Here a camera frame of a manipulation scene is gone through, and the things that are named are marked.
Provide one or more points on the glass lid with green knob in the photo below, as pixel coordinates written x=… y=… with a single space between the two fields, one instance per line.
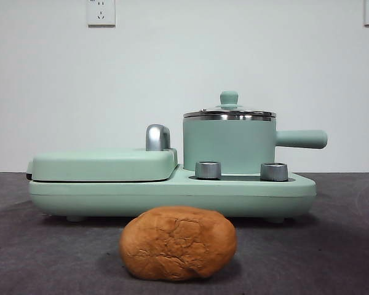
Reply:
x=230 y=98

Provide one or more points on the brown potato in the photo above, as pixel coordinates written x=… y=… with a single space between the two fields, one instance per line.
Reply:
x=178 y=242

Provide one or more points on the silver control knob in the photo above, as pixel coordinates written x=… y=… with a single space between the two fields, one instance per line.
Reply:
x=208 y=170
x=274 y=172

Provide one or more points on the mint green breakfast machine base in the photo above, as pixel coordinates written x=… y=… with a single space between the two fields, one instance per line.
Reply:
x=172 y=199

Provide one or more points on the mint green griddle cover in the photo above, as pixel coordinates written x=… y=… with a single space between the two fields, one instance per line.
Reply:
x=101 y=164

